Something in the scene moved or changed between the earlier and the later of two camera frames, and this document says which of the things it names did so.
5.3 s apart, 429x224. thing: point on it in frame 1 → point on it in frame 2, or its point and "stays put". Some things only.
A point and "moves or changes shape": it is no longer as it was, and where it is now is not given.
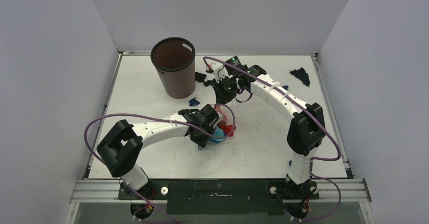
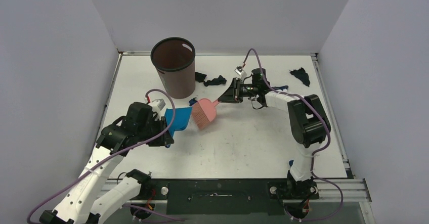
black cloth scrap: (210, 82) stays put
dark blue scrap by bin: (193, 102) stays put
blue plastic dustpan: (216, 140) moves or changes shape
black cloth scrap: (301, 74) stays put
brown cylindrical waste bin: (174, 59) stays put
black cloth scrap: (200, 77) stays put
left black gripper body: (200, 139) → (153, 129)
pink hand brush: (223, 122) moves or changes shape
